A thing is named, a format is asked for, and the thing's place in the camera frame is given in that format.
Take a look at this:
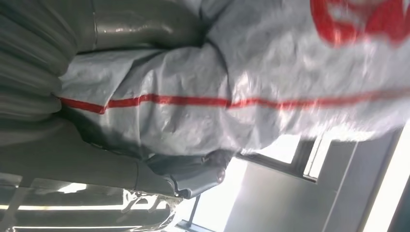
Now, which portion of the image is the electronic weighing scale steel tray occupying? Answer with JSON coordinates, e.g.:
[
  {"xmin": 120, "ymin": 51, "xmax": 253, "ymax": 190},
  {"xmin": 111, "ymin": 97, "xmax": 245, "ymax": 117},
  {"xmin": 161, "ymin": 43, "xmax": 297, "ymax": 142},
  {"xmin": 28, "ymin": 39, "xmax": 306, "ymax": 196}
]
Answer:
[{"xmin": 0, "ymin": 174, "xmax": 183, "ymax": 232}]

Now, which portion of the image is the black window frame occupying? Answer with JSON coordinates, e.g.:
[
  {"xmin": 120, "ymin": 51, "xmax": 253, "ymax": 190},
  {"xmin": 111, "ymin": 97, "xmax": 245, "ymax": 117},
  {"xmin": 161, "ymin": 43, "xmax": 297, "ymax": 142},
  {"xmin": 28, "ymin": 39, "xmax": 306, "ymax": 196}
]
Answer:
[{"xmin": 237, "ymin": 137, "xmax": 321, "ymax": 184}]

